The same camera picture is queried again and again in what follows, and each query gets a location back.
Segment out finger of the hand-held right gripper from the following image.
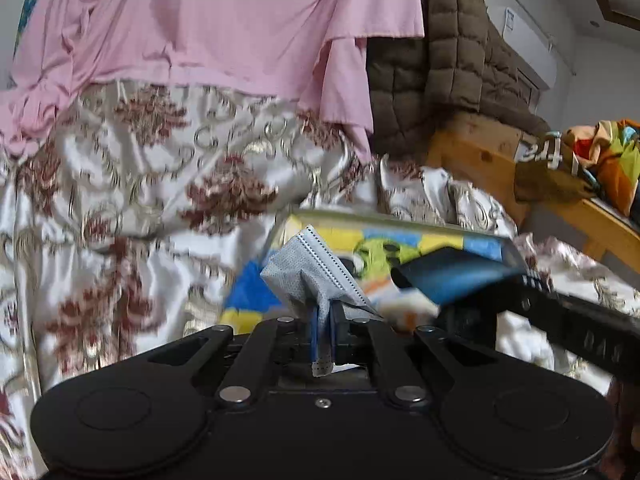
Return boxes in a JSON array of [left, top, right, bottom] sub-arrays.
[[439, 294, 502, 349], [390, 246, 527, 307]]

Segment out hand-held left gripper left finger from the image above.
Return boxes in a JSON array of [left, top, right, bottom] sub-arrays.
[[145, 302, 328, 408]]

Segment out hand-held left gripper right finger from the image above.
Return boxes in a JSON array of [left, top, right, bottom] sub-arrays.
[[330, 300, 498, 408]]

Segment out grey face mask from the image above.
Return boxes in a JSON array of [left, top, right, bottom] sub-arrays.
[[260, 225, 384, 379]]

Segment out cartoon print box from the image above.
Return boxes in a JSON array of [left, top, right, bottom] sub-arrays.
[[220, 209, 526, 334]]

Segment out person's right hand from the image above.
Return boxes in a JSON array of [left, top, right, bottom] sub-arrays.
[[606, 379, 640, 480]]

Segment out white cloth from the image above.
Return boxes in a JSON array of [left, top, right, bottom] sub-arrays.
[[385, 287, 442, 332]]

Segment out brown printed cloth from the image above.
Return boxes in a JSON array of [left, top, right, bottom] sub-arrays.
[[514, 132, 599, 205]]

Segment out colourful patterned cloth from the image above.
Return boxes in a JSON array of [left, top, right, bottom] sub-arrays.
[[562, 119, 640, 219]]

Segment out brown quilted jacket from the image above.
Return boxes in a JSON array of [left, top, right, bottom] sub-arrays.
[[365, 0, 551, 154]]

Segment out white air conditioner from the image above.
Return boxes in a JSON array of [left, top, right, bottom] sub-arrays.
[[485, 5, 559, 92]]

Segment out floral satin blanket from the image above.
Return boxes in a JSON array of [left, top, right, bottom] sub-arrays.
[[0, 82, 640, 480]]

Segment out pink bed sheet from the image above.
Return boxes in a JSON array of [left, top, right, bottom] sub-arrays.
[[0, 0, 426, 161]]

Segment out wooden bed frame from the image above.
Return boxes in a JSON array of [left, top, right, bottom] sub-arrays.
[[425, 110, 640, 271]]

